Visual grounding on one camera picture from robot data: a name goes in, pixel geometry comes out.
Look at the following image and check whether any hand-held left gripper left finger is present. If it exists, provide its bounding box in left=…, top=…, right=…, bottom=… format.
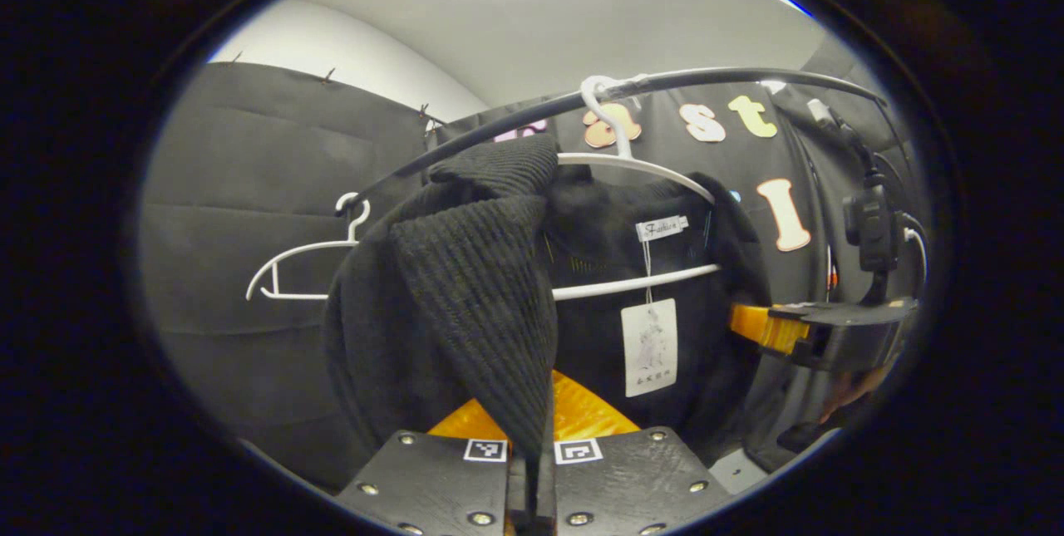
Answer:
left=337, top=399, right=533, bottom=536

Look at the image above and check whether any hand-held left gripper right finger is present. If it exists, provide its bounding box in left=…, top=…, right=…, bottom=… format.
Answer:
left=532, top=370, right=732, bottom=536

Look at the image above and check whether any black knit cardigan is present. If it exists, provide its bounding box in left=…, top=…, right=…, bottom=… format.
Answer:
left=323, top=133, right=774, bottom=458

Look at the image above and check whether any white plastic clothes hanger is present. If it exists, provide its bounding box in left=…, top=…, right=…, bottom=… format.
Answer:
left=553, top=75, right=722, bottom=302
left=246, top=192, right=371, bottom=302

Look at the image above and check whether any black metal clothes rack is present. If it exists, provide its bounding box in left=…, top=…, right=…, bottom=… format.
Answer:
left=341, top=66, right=888, bottom=214

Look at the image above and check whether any black backdrop cloth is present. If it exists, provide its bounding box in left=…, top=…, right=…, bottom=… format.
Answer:
left=137, top=62, right=932, bottom=487

